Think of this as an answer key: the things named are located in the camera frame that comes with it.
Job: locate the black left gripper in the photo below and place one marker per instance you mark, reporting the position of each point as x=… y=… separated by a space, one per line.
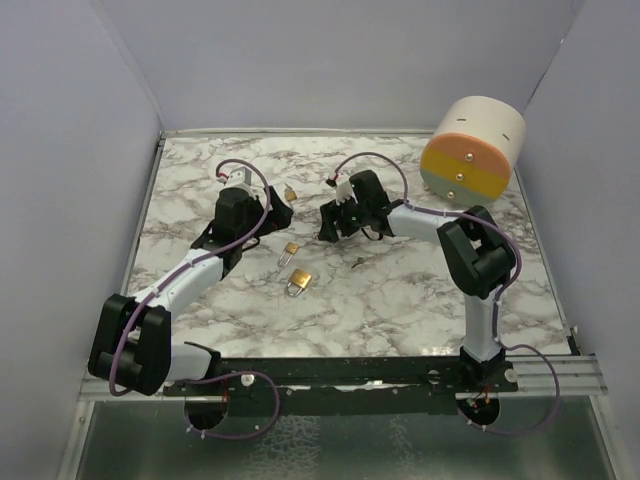
x=277 y=219

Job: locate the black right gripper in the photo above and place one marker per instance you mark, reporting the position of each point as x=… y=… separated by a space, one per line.
x=330 y=213

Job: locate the small brass padlock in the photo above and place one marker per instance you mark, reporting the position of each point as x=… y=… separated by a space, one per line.
x=289 y=194
x=288 y=252

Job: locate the small dark key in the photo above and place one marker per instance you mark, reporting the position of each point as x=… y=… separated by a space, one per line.
x=359 y=261

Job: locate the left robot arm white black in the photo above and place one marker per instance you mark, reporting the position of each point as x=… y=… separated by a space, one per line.
x=133 y=348

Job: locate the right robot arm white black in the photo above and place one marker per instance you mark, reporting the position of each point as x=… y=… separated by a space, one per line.
x=478 y=257

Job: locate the larger brass padlock near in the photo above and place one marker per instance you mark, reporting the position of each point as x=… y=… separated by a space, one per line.
x=298 y=282

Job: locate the round mini drawer cabinet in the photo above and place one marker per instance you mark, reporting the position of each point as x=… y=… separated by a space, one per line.
x=470 y=158

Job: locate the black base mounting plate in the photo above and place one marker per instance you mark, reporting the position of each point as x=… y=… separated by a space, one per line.
x=255 y=386

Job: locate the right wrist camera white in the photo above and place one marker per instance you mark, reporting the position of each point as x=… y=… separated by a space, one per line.
x=343 y=190

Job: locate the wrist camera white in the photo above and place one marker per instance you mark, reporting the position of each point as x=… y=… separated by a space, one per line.
x=240 y=178
x=343 y=190

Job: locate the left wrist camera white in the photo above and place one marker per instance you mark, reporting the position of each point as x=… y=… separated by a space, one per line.
x=240 y=178

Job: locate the aluminium frame rail front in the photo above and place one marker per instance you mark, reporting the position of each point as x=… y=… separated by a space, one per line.
x=577 y=376

